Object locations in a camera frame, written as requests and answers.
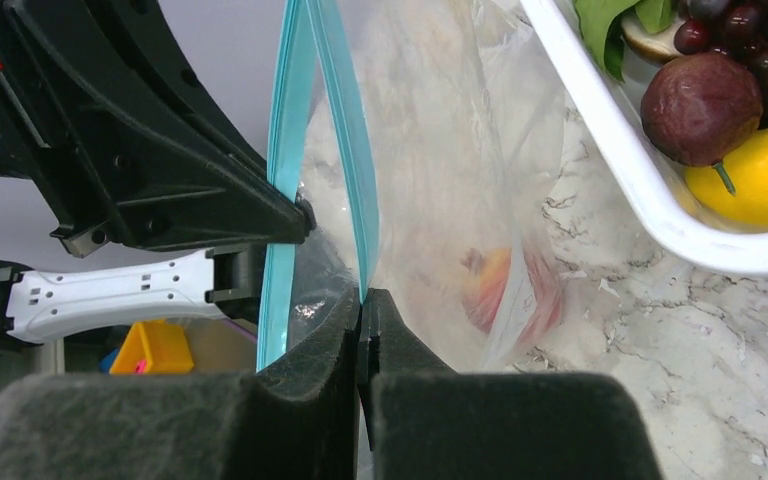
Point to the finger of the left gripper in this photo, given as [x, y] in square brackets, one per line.
[142, 155]

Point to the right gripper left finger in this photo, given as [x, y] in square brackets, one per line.
[295, 419]

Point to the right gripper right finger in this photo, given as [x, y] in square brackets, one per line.
[427, 421]

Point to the red apple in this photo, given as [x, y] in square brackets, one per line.
[515, 296]

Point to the clear zip top bag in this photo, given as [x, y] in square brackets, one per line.
[416, 130]

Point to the orange yellow plastic object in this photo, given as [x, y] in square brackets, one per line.
[154, 347]

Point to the white plastic bin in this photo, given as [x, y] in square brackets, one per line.
[651, 185]

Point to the dark purple passion fruit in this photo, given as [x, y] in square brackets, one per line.
[699, 108]

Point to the yellow lemon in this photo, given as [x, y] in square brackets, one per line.
[747, 168]

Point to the green leaf vegetable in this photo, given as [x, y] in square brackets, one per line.
[609, 27]

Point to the purple grape bunch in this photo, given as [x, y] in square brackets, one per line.
[736, 29]

